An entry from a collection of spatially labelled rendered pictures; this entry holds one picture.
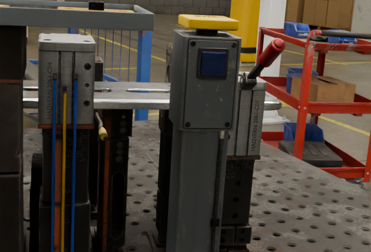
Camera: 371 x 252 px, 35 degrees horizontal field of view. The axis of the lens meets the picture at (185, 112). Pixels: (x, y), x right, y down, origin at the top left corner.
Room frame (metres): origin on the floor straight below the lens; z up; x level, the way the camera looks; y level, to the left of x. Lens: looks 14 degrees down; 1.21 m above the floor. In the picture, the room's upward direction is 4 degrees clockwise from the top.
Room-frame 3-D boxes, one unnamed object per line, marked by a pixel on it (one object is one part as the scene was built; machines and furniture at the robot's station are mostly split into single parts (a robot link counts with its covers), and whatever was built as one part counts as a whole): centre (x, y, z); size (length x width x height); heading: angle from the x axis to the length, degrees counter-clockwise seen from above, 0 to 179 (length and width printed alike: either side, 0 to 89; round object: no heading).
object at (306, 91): (3.33, -0.74, 0.49); 0.81 x 0.47 x 0.97; 13
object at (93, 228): (1.02, 0.13, 0.84); 0.17 x 0.06 x 0.29; 13
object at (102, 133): (0.78, 0.12, 1.00); 0.12 x 0.01 x 0.01; 13
